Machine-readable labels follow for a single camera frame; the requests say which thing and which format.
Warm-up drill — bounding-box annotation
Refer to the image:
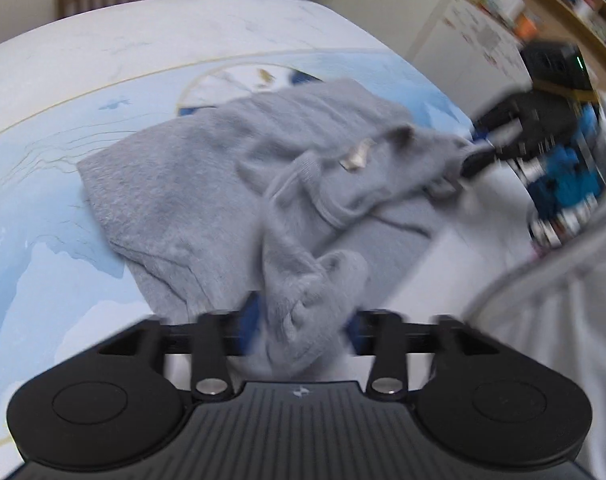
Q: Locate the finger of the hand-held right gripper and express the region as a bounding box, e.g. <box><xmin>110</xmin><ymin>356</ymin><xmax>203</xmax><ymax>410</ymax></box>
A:
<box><xmin>455</xmin><ymin>140</ymin><xmax>502</xmax><ymax>181</ymax></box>

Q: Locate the person's right hand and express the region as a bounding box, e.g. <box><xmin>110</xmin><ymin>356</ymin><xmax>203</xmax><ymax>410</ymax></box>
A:
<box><xmin>525</xmin><ymin>105</ymin><xmax>606</xmax><ymax>216</ymax></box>

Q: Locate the grey sweatshirt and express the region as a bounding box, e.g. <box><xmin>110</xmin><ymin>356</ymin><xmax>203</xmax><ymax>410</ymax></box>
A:
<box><xmin>77</xmin><ymin>77</ymin><xmax>494</xmax><ymax>379</ymax></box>

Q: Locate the wooden countertop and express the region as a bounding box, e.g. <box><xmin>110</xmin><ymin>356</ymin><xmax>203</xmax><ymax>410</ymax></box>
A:
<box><xmin>498</xmin><ymin>0</ymin><xmax>606</xmax><ymax>96</ymax></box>

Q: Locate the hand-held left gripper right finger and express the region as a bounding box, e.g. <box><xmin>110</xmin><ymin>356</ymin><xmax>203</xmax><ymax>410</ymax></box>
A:
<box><xmin>345</xmin><ymin>310</ymin><xmax>504</xmax><ymax>402</ymax></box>

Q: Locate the white cabinet with black handles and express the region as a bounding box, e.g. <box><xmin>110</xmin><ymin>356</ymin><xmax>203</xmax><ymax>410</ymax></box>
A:
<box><xmin>333</xmin><ymin>0</ymin><xmax>534</xmax><ymax>92</ymax></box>

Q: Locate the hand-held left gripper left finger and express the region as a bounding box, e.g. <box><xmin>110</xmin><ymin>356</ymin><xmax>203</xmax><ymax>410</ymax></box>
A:
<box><xmin>99</xmin><ymin>294</ymin><xmax>262</xmax><ymax>402</ymax></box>

